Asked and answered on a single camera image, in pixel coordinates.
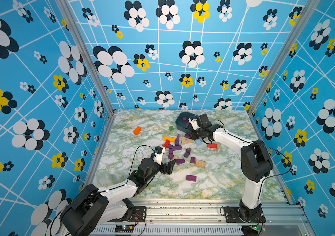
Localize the light blue cube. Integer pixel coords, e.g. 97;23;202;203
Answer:
195;140;202;146

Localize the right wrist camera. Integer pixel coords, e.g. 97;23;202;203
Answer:
189;118;200;130

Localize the yellow long brick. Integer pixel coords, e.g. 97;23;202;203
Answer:
163;137;176;143

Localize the red arch brick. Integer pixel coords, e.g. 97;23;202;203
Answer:
163;140;170;148

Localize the lone purple brick front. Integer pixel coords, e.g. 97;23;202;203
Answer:
186;175;197;182

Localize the orange brick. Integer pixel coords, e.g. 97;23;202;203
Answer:
134;126;142;135

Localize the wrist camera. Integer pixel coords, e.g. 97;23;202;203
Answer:
189;118;200;130
153;146;165;165

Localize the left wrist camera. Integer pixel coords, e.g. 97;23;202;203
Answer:
153;146;165;165

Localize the natural wood printed brick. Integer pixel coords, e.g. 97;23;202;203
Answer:
181;139;193;145

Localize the purple tall triangle brick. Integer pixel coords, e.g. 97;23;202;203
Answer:
175;134;180;146

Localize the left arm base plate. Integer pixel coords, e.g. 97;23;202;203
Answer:
109;206;147;223

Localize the purple long brick centre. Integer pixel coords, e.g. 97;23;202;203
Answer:
176;159;186;165

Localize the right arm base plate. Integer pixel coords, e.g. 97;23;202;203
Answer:
220;205;266;224

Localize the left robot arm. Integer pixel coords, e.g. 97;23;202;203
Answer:
60;157;176;236

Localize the dark teal storage bin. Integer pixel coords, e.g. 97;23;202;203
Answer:
175;112;204;134

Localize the aluminium front rail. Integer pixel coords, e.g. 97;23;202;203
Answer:
91;199;315;236

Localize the natural wood large brick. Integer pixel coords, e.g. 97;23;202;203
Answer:
195;160;206;168

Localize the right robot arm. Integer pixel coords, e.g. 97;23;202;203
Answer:
188;114;273;222

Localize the red rectangular brick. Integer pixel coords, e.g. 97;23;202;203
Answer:
207;144;217;149

